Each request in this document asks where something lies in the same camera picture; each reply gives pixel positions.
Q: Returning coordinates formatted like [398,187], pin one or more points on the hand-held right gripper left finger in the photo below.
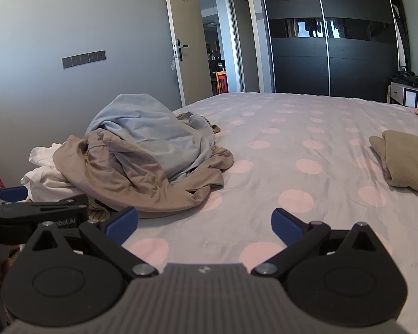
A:
[122,225]

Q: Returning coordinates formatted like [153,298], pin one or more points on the brown striped garment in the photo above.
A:
[99,212]

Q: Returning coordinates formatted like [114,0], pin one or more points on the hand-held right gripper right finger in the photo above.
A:
[285,227]

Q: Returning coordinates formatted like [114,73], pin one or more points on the beige door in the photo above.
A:
[191,24]

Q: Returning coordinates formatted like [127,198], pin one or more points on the white dresser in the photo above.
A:
[399,93]

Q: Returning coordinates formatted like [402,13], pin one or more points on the black bag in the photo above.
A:
[404,79]

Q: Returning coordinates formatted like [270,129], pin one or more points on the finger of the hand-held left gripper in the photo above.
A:
[38,212]
[14,193]

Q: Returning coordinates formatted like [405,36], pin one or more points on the pendant lamp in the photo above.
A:
[211,24]

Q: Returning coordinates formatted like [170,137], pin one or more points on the tan garment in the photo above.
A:
[142,188]

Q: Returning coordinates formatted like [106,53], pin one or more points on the white garment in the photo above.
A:
[45,181]

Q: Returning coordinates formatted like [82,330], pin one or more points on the light blue shirt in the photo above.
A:
[142,125]

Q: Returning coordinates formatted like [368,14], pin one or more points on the grey wall switch panel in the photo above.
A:
[83,60]

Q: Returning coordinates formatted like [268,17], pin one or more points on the black sliding wardrobe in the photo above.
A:
[299,69]

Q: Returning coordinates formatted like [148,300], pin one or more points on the olive folded garment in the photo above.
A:
[407,160]

